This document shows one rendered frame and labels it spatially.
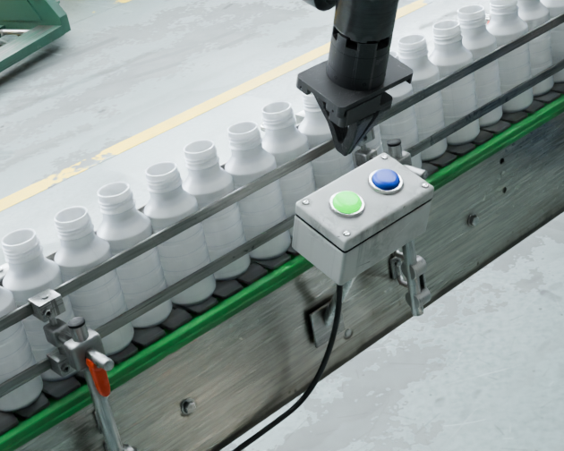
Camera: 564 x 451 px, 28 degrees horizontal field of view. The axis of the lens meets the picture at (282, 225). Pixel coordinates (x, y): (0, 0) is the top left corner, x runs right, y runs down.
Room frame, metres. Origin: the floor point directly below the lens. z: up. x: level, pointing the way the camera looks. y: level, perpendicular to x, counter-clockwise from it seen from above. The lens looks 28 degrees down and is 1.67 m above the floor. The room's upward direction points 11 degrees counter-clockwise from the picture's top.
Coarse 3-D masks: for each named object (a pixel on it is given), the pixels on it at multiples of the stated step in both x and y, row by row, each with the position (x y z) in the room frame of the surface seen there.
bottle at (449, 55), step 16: (448, 32) 1.39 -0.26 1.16; (448, 48) 1.39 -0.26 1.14; (464, 48) 1.40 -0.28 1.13; (448, 64) 1.38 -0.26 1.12; (464, 64) 1.38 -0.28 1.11; (464, 80) 1.38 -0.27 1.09; (448, 96) 1.38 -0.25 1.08; (464, 96) 1.38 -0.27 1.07; (448, 112) 1.39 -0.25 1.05; (464, 112) 1.38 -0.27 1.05; (464, 128) 1.38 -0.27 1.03; (448, 144) 1.39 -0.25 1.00
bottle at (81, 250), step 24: (72, 216) 1.08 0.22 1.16; (72, 240) 1.04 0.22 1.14; (96, 240) 1.06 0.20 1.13; (72, 264) 1.04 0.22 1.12; (96, 264) 1.04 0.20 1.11; (96, 288) 1.03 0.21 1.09; (120, 288) 1.06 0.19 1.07; (96, 312) 1.03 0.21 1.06; (120, 312) 1.05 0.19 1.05; (120, 336) 1.04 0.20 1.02
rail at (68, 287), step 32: (544, 32) 1.48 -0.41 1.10; (480, 64) 1.40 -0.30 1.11; (416, 96) 1.32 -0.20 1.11; (512, 96) 1.43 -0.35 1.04; (448, 128) 1.35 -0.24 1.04; (192, 224) 1.11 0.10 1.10; (288, 224) 1.18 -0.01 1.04; (128, 256) 1.05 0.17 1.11; (224, 256) 1.13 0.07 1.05; (64, 288) 1.01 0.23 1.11; (0, 320) 0.96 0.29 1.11; (128, 320) 1.04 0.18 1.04; (0, 384) 0.95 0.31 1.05
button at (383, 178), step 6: (384, 168) 1.11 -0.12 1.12; (378, 174) 1.10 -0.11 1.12; (384, 174) 1.10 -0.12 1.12; (390, 174) 1.10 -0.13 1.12; (396, 174) 1.10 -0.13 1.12; (372, 180) 1.10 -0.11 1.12; (378, 180) 1.09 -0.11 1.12; (384, 180) 1.09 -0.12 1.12; (390, 180) 1.09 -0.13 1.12; (396, 180) 1.09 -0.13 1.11; (378, 186) 1.09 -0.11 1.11; (384, 186) 1.09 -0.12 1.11; (390, 186) 1.09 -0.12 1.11; (396, 186) 1.09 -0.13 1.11
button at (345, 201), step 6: (342, 192) 1.07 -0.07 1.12; (348, 192) 1.07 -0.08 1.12; (354, 192) 1.07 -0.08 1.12; (336, 198) 1.06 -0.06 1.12; (342, 198) 1.06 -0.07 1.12; (348, 198) 1.06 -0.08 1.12; (354, 198) 1.06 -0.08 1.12; (336, 204) 1.06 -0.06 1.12; (342, 204) 1.05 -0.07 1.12; (348, 204) 1.05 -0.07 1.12; (354, 204) 1.05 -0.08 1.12; (360, 204) 1.06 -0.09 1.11; (342, 210) 1.05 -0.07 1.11; (348, 210) 1.05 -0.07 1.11; (354, 210) 1.05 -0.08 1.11
